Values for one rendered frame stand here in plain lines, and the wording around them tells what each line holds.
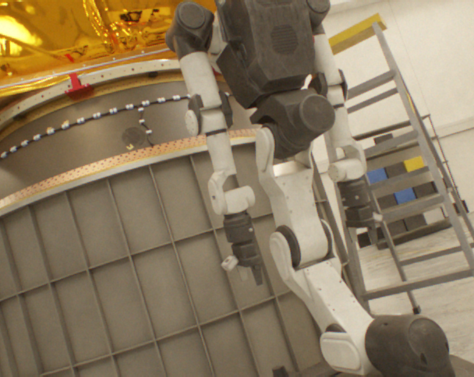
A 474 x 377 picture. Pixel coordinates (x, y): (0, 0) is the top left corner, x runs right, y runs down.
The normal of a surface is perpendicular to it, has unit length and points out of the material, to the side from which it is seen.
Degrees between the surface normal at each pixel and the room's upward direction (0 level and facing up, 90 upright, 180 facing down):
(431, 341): 76
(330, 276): 60
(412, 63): 90
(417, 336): 66
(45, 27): 84
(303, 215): 100
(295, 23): 105
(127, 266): 90
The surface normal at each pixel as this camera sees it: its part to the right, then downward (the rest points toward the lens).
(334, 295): 0.15, -0.66
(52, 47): 0.16, -0.18
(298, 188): 0.40, -0.04
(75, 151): -0.24, -0.51
